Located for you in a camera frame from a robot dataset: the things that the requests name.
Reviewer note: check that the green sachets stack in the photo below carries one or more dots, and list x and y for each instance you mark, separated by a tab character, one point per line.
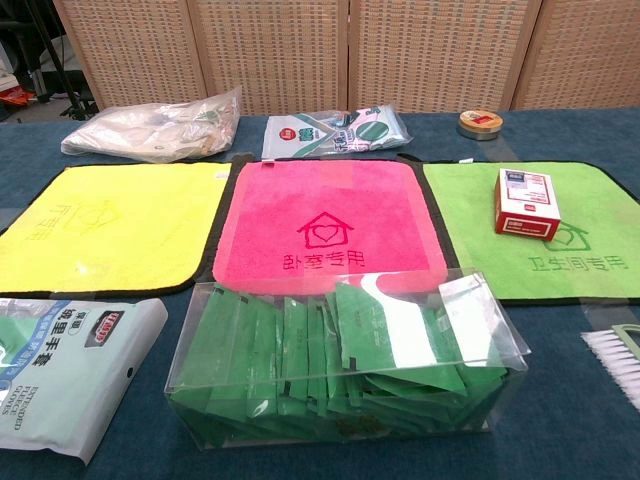
300	380

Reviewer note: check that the green microfiber cloth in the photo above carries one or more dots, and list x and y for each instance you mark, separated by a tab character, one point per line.
590	210

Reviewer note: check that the clear plastic box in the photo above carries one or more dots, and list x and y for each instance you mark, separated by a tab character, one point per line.
345	430

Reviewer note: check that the red white small carton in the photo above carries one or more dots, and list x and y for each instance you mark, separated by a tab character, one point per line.
525	202

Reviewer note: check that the woven wooden screen panel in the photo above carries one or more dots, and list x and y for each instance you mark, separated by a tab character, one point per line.
440	50
585	50
135	50
270	50

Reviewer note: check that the white green gloves package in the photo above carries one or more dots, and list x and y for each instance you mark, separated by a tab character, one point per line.
60	380

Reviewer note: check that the yellow microfiber cloth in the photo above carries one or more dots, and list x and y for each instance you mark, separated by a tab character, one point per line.
115	225

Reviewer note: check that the round metal tin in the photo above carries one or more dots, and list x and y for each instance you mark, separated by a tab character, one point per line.
479	127

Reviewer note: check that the green white cleaning brush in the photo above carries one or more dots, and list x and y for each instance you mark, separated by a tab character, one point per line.
615	360

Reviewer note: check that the pink microfiber cloth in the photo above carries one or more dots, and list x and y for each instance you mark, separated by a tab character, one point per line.
325	200

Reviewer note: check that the black tripod stand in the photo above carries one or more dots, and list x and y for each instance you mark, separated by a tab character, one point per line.
75	102

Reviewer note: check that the clear plastic bag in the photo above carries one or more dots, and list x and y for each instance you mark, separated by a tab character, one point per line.
145	130

